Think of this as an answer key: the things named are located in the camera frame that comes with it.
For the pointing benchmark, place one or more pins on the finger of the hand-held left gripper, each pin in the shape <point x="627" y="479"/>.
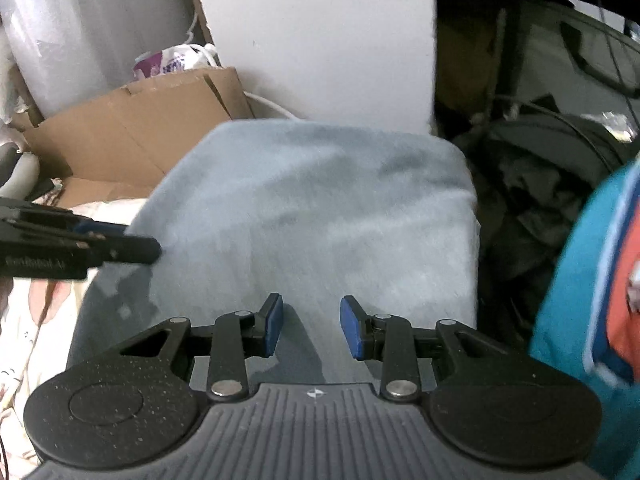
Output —
<point x="100" y="230"/>
<point x="130" y="250"/>

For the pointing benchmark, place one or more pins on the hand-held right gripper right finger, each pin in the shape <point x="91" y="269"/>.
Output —
<point x="350" y="327"/>

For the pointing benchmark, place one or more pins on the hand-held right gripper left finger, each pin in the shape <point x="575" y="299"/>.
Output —
<point x="274" y="325"/>

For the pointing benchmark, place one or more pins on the blue denim pants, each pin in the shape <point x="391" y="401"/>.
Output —
<point x="310" y="210"/>

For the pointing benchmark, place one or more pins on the dark clothes pile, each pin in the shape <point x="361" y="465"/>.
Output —
<point x="540" y="200"/>

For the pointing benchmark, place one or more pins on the bear printed bed sheet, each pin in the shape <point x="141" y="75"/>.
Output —
<point x="35" y="340"/>

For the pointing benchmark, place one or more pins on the grey neck pillow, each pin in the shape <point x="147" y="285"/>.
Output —
<point x="25" y="175"/>

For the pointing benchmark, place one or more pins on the flattened cardboard box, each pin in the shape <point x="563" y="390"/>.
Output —
<point x="125" y="130"/>

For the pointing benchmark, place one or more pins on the white purple plastic bag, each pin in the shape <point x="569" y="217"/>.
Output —
<point x="170" y="60"/>

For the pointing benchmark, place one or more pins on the teal printed cloth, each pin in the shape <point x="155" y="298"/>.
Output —
<point x="565" y="285"/>

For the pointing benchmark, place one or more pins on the grey bag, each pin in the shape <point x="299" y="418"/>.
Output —
<point x="550" y="50"/>

